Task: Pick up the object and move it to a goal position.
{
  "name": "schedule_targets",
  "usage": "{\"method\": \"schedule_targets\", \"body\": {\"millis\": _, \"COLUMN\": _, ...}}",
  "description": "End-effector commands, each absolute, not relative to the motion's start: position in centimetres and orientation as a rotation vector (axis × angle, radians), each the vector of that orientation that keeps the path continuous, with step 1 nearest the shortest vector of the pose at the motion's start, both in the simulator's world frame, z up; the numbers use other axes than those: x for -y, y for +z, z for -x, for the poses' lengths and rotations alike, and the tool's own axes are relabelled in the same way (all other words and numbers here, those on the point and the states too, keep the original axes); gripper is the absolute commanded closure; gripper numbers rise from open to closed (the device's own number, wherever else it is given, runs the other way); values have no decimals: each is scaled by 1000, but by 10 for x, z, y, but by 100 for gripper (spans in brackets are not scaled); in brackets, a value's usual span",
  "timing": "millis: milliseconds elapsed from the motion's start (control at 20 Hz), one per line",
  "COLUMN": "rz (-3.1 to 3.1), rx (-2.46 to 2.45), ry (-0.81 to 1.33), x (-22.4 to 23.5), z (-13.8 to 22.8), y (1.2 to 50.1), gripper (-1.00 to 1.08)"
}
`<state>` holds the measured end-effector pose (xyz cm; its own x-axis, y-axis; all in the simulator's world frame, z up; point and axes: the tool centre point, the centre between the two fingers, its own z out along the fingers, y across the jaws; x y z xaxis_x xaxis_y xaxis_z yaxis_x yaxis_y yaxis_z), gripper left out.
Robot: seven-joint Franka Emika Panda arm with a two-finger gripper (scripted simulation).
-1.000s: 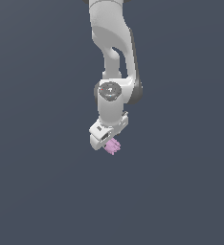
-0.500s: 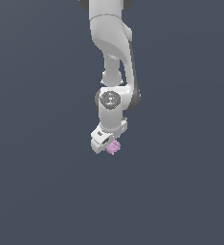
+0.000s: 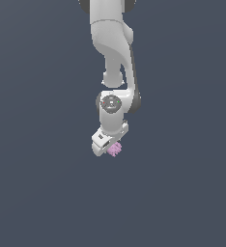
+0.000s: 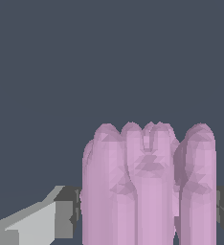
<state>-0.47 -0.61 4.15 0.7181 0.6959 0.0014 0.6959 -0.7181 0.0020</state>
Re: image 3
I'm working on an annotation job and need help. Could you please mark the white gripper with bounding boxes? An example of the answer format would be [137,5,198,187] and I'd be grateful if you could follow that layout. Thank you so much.
[91,120,130,158]

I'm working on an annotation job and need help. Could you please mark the small pink knobby object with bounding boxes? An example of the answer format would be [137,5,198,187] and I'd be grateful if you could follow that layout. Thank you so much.
[106,141,123,158]

